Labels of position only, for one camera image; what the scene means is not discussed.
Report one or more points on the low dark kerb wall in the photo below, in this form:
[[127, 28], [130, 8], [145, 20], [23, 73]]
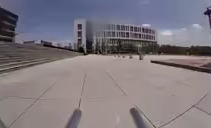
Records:
[[183, 65]]

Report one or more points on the robot's own part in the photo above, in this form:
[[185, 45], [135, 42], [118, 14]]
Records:
[[138, 118], [74, 118]]

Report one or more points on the bollard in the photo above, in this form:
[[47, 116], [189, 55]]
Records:
[[140, 56]]

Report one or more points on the distant row of trees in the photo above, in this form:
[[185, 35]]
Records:
[[189, 50]]

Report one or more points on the pale concrete slab pavement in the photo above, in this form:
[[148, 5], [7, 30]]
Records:
[[106, 83]]

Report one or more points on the white multi-storey building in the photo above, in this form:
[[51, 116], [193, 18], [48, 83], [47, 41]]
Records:
[[116, 37]]

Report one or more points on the wide concrete steps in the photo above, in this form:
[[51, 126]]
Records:
[[19, 56]]

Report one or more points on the dark glass building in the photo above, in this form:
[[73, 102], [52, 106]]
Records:
[[3, 25]]

